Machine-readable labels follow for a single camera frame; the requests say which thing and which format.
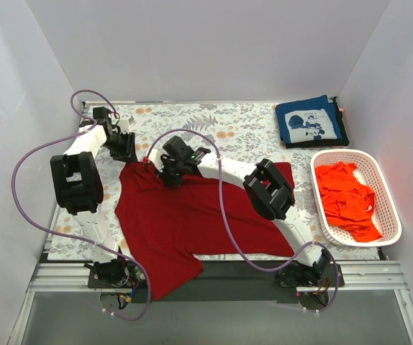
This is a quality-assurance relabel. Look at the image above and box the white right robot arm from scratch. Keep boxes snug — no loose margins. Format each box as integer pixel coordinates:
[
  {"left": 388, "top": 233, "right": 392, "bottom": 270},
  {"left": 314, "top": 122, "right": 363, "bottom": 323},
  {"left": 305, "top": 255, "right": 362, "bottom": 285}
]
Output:
[{"left": 146, "top": 136, "right": 331, "bottom": 287}]

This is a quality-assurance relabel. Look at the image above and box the black folded t-shirt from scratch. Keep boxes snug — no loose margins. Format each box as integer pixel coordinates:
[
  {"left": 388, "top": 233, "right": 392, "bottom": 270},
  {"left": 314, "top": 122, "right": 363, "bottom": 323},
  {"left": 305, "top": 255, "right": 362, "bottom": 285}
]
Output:
[{"left": 281, "top": 102, "right": 350, "bottom": 149}]

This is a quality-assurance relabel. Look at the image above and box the aluminium frame rail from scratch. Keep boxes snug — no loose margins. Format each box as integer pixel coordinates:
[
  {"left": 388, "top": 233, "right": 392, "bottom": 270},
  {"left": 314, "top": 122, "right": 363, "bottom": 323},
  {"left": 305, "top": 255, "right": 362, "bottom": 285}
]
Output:
[{"left": 28, "top": 260, "right": 409, "bottom": 292}]

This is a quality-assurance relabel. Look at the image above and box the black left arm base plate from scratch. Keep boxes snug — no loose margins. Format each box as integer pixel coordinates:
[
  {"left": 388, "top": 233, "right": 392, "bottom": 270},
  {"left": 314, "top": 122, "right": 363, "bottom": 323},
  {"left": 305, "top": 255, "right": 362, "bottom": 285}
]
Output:
[{"left": 83, "top": 263, "right": 147, "bottom": 289}]

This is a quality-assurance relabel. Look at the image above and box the dark red t-shirt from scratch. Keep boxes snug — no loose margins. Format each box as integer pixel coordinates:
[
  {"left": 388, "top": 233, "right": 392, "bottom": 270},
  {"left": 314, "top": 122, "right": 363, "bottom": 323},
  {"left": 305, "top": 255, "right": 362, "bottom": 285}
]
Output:
[{"left": 115, "top": 162, "right": 294, "bottom": 300}]

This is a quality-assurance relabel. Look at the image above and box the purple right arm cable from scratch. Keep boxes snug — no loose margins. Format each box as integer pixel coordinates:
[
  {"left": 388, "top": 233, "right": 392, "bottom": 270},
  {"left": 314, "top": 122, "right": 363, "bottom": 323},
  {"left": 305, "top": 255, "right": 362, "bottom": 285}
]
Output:
[{"left": 147, "top": 128, "right": 339, "bottom": 314}]

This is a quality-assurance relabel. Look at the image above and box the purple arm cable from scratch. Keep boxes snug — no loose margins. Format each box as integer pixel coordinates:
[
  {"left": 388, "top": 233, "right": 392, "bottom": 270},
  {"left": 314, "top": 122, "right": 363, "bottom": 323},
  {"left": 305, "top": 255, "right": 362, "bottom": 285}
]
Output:
[
  {"left": 147, "top": 128, "right": 339, "bottom": 314},
  {"left": 11, "top": 89, "right": 153, "bottom": 322}
]

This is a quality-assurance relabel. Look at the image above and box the white plastic laundry basket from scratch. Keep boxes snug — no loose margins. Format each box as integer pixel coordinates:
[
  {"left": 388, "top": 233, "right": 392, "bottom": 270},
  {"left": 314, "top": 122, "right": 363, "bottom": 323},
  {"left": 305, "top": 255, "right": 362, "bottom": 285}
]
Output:
[{"left": 310, "top": 149, "right": 402, "bottom": 247}]

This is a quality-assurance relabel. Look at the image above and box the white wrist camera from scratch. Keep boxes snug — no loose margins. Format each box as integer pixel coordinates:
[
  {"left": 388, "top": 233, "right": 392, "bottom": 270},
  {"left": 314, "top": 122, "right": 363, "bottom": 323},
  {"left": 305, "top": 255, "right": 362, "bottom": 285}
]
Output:
[
  {"left": 114, "top": 116, "right": 135, "bottom": 134},
  {"left": 142, "top": 149, "right": 164, "bottom": 172}
]

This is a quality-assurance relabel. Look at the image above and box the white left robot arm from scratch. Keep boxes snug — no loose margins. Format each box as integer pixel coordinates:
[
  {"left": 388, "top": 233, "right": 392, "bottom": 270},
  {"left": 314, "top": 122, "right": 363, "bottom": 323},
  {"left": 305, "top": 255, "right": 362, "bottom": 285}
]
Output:
[{"left": 50, "top": 106, "right": 137, "bottom": 264}]

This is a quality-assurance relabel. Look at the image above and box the orange t-shirt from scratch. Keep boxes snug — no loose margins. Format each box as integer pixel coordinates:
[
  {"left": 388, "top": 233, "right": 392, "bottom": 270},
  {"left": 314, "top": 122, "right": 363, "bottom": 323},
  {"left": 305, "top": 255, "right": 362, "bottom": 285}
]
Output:
[{"left": 315, "top": 161, "right": 382, "bottom": 243}]

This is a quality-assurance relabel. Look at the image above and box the floral patterned table cloth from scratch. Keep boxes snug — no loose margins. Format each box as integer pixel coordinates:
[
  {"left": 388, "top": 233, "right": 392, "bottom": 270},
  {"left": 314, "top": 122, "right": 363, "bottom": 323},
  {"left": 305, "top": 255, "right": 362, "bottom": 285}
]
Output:
[{"left": 47, "top": 103, "right": 379, "bottom": 261}]

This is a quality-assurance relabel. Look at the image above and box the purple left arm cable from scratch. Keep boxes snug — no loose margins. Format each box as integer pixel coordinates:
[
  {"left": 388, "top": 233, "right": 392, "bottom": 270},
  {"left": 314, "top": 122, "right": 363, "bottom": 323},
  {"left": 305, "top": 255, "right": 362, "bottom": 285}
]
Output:
[{"left": 11, "top": 89, "right": 153, "bottom": 322}]

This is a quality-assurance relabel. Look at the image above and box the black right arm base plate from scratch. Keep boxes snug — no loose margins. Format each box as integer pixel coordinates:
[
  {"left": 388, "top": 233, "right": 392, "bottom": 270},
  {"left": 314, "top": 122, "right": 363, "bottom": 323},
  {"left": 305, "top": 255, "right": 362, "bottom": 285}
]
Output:
[{"left": 275, "top": 262, "right": 345, "bottom": 288}]

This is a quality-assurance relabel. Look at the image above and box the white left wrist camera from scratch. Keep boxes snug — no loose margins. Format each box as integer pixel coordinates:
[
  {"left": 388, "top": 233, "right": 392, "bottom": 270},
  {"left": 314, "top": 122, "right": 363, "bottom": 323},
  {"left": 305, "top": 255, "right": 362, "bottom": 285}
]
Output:
[{"left": 114, "top": 116, "right": 135, "bottom": 134}]

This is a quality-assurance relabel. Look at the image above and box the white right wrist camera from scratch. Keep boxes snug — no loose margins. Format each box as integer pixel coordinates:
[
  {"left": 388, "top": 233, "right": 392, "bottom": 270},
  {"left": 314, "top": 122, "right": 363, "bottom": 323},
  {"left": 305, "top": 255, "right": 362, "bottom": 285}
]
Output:
[{"left": 142, "top": 149, "right": 164, "bottom": 172}]

